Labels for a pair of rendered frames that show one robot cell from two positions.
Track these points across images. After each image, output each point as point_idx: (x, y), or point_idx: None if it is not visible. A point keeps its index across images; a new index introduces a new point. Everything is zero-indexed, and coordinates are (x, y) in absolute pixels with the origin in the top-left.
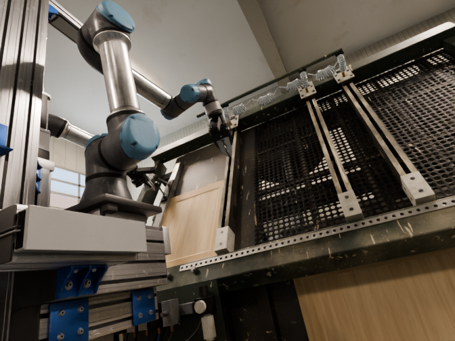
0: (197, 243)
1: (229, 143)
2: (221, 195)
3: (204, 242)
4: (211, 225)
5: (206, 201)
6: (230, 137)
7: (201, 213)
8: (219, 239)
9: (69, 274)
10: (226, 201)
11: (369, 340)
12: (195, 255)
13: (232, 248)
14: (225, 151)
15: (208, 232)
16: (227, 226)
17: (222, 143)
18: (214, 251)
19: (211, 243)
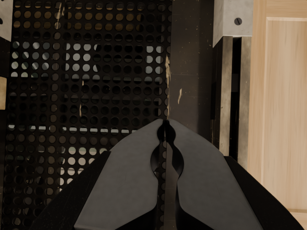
0: (302, 46)
1: (116, 166)
2: (252, 172)
3: (284, 44)
4: (271, 85)
5: (293, 170)
6: (63, 205)
7: (305, 135)
8: (244, 2)
9: None
10: (233, 129)
11: None
12: (303, 15)
13: (215, 7)
14: (183, 131)
15: (277, 68)
16: (225, 32)
17: (187, 185)
18: (256, 12)
19: (265, 33)
